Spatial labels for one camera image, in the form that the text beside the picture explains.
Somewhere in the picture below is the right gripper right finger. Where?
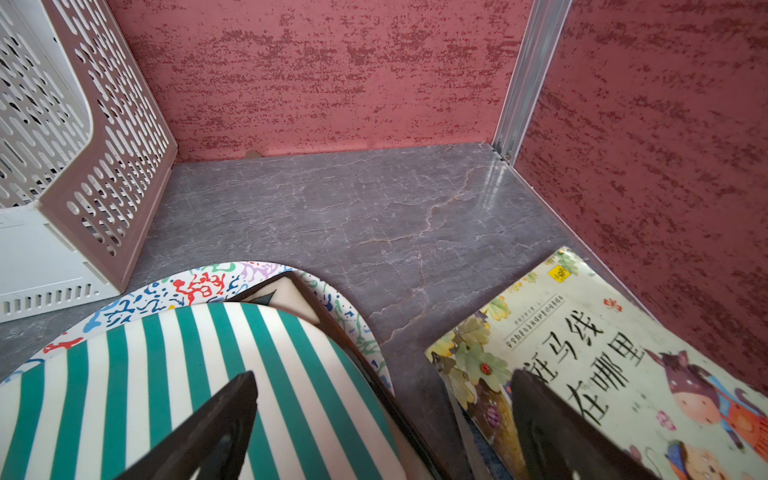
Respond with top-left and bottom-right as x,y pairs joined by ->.
511,370 -> 654,479

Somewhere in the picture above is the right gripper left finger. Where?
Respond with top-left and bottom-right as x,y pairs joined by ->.
119,371 -> 258,479

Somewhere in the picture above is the green striped round plate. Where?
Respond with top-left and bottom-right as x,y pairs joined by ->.
1,303 -> 406,479

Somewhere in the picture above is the colourful squiggle round plate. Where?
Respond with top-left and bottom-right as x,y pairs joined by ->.
1,261 -> 394,391

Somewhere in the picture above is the square floral plate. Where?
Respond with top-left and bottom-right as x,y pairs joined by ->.
229,272 -> 450,479

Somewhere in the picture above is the illustrated children's book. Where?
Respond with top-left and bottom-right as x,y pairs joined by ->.
426,248 -> 767,479

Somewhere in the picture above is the white file organiser rack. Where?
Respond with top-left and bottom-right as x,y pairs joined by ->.
1,1 -> 178,322

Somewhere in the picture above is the right aluminium corner post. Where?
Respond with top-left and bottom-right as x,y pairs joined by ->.
491,0 -> 573,166

